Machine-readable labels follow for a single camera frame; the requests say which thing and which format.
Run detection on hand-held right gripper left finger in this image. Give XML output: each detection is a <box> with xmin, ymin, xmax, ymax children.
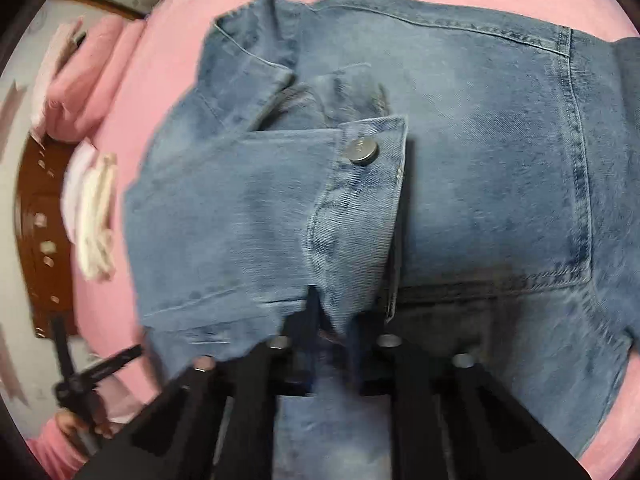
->
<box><xmin>75</xmin><ymin>285</ymin><xmax>326</xmax><ymax>480</ymax></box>

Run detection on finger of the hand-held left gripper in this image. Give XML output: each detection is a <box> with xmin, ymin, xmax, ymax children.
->
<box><xmin>85</xmin><ymin>344</ymin><xmax>144</xmax><ymax>386</ymax></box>
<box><xmin>49</xmin><ymin>312</ymin><xmax>75</xmax><ymax>386</ymax></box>

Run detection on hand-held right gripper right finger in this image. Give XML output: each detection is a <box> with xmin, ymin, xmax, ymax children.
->
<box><xmin>357</xmin><ymin>280</ymin><xmax>593</xmax><ymax>480</ymax></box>

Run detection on blue jeans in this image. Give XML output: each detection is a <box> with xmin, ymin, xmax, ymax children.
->
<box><xmin>122</xmin><ymin>0</ymin><xmax>640</xmax><ymax>480</ymax></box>

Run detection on person's left forearm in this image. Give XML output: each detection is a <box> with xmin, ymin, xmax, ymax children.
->
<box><xmin>24</xmin><ymin>420</ymin><xmax>91</xmax><ymax>480</ymax></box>

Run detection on person's left hand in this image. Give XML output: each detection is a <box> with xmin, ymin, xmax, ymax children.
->
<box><xmin>56</xmin><ymin>407</ymin><xmax>115</xmax><ymax>442</ymax></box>

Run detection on wooden headboard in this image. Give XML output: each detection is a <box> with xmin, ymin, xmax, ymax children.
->
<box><xmin>15</xmin><ymin>135</ymin><xmax>81</xmax><ymax>341</ymax></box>

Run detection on folded cream garment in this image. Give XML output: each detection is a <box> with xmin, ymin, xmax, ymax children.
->
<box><xmin>75</xmin><ymin>152</ymin><xmax>119</xmax><ymax>282</ymax></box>

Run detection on small white printed pillow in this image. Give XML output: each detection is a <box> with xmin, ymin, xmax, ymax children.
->
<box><xmin>60</xmin><ymin>142</ymin><xmax>101</xmax><ymax>241</ymax></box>

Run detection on folded pink quilt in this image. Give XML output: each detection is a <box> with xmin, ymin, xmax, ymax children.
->
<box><xmin>47</xmin><ymin>15</ymin><xmax>146</xmax><ymax>141</ymax></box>

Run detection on pink-trimmed pillow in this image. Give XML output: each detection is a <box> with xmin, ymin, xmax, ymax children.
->
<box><xmin>27</xmin><ymin>17</ymin><xmax>86</xmax><ymax>131</ymax></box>

